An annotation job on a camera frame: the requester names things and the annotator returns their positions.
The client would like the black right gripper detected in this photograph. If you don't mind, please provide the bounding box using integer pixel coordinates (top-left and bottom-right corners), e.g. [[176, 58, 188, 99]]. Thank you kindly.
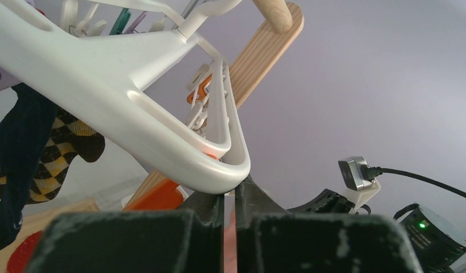
[[287, 189, 355, 214]]

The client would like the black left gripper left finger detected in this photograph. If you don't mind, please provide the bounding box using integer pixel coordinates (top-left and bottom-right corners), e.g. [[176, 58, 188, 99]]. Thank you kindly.
[[26, 192, 224, 272]]

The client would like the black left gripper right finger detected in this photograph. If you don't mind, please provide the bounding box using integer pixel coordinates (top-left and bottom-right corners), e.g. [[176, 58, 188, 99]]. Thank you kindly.
[[235, 177, 422, 272]]

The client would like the red snowflake sock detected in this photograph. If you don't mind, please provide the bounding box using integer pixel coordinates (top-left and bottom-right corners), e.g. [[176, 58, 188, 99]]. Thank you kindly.
[[6, 177, 185, 273]]

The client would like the white plastic clip hanger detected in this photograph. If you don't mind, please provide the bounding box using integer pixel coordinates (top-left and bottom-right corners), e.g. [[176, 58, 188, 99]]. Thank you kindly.
[[0, 1, 251, 194]]

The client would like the orange hanger clip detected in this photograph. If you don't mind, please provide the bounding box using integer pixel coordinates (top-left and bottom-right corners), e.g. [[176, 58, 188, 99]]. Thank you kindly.
[[186, 73, 213, 104]]

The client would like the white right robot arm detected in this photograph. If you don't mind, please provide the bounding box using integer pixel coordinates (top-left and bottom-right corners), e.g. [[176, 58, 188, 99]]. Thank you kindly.
[[288, 189, 466, 272]]

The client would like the wooden hanger rack stand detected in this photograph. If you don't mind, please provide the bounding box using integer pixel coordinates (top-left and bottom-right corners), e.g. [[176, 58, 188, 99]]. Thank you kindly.
[[0, 2, 304, 272]]

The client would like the brown argyle sock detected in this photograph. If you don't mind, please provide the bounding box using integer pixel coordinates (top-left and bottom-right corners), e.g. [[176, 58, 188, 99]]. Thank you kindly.
[[0, 107, 106, 205]]

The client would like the dark navy sock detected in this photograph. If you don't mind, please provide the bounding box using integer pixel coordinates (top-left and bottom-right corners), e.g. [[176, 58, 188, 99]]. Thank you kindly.
[[0, 83, 58, 250]]

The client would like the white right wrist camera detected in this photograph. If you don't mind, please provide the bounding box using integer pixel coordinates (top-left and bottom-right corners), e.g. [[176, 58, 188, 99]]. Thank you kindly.
[[338, 156, 381, 214]]

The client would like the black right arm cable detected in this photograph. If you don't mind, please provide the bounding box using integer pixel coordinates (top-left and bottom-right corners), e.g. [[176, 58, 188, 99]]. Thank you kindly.
[[364, 166, 466, 204]]

